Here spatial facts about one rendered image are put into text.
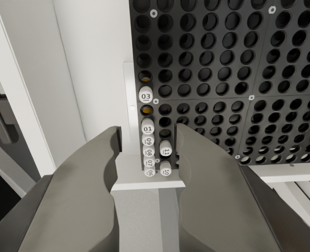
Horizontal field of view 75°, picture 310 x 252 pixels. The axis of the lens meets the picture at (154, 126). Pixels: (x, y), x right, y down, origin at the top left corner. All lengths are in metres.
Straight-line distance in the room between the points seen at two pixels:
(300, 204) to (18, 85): 0.37
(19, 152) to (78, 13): 0.45
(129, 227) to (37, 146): 1.82
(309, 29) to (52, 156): 0.25
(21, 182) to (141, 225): 1.53
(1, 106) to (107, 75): 0.11
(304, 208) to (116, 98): 0.30
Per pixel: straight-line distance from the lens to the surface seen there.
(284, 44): 0.22
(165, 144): 0.21
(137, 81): 0.19
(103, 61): 0.25
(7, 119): 0.23
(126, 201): 1.72
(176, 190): 1.23
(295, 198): 0.38
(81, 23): 0.25
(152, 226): 1.99
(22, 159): 0.62
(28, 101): 0.19
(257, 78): 0.21
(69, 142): 0.25
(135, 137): 0.28
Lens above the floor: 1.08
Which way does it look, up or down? 59 degrees down
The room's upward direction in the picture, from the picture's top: 175 degrees clockwise
